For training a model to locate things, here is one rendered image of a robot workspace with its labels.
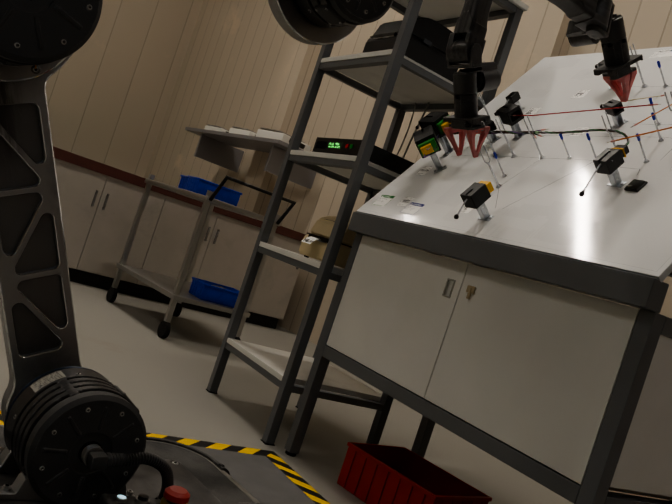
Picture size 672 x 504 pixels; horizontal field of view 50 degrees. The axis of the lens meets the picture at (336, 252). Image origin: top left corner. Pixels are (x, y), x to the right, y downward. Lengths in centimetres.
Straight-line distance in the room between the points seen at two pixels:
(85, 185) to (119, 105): 423
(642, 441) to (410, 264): 87
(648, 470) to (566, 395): 23
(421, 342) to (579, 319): 53
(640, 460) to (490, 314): 50
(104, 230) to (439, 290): 319
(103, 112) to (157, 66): 87
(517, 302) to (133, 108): 756
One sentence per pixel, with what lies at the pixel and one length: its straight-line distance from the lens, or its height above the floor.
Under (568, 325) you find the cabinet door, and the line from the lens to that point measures 176.
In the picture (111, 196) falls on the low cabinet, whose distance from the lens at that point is 490.
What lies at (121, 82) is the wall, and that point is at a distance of 901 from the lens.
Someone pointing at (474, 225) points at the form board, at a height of 90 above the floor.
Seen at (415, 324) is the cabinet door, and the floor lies 58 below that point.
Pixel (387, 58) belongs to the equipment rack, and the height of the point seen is 143.
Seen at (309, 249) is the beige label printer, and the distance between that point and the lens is 271.
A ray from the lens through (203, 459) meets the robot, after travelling 149.
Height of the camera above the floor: 70
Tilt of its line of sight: level
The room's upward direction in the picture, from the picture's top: 19 degrees clockwise
